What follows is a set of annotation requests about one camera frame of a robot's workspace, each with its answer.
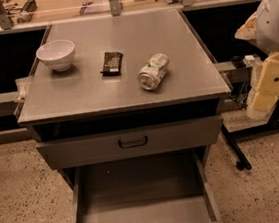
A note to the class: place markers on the crushed 7up can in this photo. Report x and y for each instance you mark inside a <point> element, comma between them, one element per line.
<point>150,76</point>

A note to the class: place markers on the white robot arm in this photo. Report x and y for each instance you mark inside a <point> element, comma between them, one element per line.
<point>262,30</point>

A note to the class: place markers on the grey drawer cabinet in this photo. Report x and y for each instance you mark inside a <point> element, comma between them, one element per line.
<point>81,101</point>

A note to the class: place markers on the closed top drawer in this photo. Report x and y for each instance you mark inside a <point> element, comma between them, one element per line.
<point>103,147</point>

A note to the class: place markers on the open middle drawer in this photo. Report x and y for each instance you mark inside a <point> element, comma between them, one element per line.
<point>164,188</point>

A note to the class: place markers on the dark snack bar wrapper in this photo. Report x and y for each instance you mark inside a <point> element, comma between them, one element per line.
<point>112,64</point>

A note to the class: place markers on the white ceramic bowl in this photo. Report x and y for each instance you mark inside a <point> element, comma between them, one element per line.
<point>57,55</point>

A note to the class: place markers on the white power adapter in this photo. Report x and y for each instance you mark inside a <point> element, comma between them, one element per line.
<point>251,60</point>

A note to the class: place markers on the black table stand leg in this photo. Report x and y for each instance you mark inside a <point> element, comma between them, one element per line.
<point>230,137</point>

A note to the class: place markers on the black handheld tool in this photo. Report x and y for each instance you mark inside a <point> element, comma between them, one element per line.
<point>27,11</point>

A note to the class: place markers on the black drawer handle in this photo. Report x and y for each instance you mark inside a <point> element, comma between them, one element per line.
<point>134,143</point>

